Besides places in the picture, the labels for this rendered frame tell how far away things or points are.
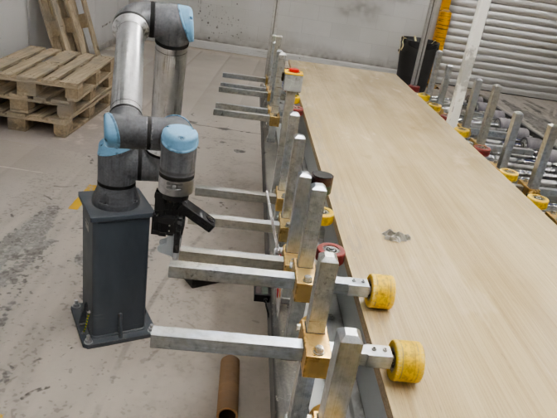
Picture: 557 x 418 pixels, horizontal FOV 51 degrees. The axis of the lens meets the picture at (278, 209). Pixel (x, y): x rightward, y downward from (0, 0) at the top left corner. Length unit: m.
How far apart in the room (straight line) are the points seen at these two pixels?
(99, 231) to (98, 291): 0.28
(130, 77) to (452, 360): 1.12
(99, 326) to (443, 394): 1.73
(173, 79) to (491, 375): 1.41
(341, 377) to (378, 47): 8.80
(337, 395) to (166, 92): 1.46
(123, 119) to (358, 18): 8.06
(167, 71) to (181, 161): 0.69
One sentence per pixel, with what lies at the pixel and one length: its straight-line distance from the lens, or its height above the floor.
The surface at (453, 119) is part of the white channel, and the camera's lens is 3.29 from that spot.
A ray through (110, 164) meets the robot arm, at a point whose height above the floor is 0.79.
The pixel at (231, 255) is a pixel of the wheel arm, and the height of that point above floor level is 0.86.
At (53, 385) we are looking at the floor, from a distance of 2.48.
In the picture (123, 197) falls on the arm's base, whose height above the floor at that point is 0.66.
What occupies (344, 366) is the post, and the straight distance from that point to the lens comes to 0.89.
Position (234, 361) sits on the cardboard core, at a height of 0.08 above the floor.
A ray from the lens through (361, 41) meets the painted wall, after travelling 9.51.
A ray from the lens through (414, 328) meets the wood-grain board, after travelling 1.38.
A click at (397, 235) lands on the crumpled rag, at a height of 0.91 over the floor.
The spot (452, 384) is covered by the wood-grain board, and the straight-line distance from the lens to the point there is 1.26.
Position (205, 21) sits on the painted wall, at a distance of 9.55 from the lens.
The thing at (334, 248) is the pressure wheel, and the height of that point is 0.90.
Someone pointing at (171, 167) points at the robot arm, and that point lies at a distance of 1.46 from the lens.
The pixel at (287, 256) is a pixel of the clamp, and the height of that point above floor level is 0.87.
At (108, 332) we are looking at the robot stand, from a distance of 2.66.
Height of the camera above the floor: 1.64
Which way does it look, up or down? 24 degrees down
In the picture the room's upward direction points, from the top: 9 degrees clockwise
